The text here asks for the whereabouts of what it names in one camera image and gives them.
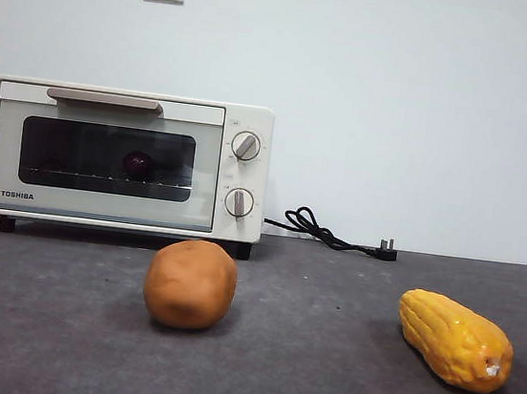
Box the round cream oven knob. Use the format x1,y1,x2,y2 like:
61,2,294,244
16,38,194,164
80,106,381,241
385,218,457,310
229,129,264,163
221,186,257,223

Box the glass oven door with handle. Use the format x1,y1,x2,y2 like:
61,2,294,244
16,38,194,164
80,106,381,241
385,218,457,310
0,79,228,236

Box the black power cable with plug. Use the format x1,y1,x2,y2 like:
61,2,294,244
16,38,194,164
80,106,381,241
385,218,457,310
260,200,403,263

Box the cream Toshiba toaster oven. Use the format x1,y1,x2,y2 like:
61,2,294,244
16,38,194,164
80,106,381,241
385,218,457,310
0,73,277,262

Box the yellow corn cob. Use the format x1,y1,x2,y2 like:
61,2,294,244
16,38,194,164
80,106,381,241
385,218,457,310
388,286,521,394

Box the brown potato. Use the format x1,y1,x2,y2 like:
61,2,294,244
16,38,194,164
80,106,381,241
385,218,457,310
138,233,242,336

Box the metal wire oven rack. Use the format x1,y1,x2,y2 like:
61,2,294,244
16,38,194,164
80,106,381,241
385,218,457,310
28,165,193,192

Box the purple eggplant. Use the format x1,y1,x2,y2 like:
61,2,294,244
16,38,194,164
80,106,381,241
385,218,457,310
120,148,158,179

